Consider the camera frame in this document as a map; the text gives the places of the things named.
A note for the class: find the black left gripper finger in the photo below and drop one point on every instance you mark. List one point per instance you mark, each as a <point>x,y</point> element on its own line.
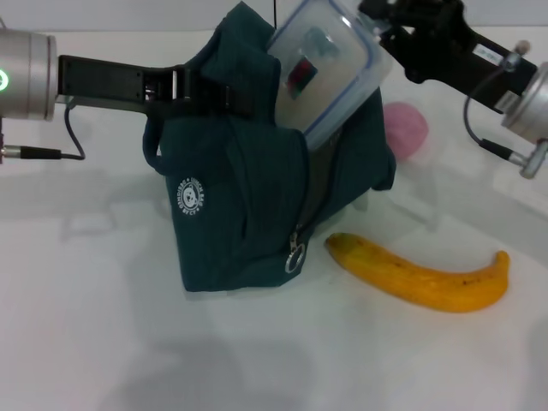
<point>214,98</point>

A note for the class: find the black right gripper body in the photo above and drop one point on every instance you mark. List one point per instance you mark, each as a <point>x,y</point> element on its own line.
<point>462,55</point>

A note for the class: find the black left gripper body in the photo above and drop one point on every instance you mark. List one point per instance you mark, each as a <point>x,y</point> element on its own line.
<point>103,83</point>

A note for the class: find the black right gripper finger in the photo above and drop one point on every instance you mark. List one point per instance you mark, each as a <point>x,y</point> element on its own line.
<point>402,40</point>
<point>385,8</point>

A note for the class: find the dark teal insulated lunch bag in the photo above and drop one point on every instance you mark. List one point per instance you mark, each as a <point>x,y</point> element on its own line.
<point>240,180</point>

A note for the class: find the pink peach toy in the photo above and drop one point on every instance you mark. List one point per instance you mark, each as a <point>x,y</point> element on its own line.
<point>406,128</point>

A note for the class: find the clear blue-rimmed food container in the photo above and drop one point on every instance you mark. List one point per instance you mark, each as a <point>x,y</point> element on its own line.
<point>325,85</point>

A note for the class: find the yellow banana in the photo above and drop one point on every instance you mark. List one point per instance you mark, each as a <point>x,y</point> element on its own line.
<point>406,278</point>

